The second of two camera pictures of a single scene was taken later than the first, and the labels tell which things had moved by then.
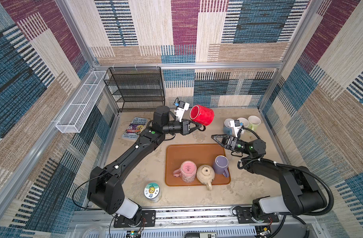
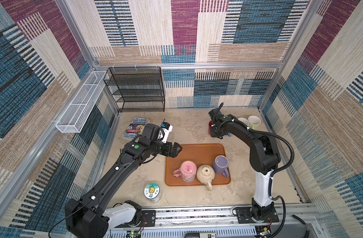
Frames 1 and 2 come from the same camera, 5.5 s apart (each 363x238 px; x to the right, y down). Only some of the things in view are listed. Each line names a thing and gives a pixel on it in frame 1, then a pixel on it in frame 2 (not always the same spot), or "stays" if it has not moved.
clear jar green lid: (152, 192) stays
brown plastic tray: (176, 154) to (177, 172)
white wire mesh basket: (76, 116) stays
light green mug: (253, 121) stays
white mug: (244, 121) stays
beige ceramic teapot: (206, 175) stays
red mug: (202, 116) to (210, 124)
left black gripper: (184, 127) to (167, 152)
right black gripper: (225, 142) to (213, 134)
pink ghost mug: (187, 171) stays
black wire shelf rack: (139, 85) stays
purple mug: (220, 165) stays
